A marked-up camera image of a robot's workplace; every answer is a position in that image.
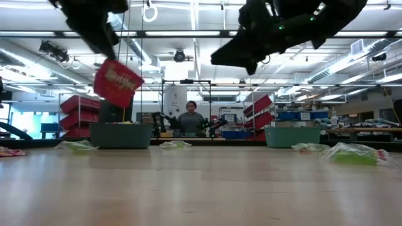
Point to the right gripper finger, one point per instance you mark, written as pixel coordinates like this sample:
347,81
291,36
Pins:
235,47
238,61

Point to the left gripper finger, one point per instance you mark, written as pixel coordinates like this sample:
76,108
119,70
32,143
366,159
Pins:
110,37
94,39

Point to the red candy pack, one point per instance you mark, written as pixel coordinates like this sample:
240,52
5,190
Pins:
11,152
117,83

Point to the clear green candy pack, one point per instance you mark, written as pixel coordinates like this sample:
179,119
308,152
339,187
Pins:
309,147
168,145
77,145
356,154
183,143

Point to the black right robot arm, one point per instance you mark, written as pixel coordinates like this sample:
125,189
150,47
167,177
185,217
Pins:
329,19

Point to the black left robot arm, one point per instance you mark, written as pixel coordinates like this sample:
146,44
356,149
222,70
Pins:
1,91

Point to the black light bar beam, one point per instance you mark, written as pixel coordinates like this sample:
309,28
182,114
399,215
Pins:
141,33

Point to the blue white sign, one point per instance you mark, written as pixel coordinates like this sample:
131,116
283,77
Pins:
229,118

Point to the red bin rack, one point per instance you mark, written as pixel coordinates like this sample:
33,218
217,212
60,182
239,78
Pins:
259,117
75,106

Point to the small black background robot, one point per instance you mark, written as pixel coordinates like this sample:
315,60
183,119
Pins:
158,124
213,124

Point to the blue crate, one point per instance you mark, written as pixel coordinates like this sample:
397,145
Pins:
234,135

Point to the blue storage bins row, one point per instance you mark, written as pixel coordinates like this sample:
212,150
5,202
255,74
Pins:
292,116

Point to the person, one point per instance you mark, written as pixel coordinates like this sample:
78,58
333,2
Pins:
190,120

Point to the black background monitor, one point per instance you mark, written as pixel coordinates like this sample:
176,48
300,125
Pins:
110,116

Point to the light teal plastic bin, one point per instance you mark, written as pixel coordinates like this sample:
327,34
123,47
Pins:
292,137

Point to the dark background bench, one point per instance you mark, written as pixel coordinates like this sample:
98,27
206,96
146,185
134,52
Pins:
49,127

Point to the dark teal plastic bin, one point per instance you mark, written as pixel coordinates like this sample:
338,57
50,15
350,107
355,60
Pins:
121,136

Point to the white bottle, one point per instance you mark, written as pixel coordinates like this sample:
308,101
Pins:
334,119

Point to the dark curved tube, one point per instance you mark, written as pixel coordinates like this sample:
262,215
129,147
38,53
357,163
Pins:
15,130

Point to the wooden workbench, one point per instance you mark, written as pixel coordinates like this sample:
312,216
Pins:
373,129

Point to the black round camera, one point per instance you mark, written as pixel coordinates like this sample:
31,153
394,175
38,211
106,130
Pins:
179,56

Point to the black background rig frame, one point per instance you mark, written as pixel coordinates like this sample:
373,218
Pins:
162,103

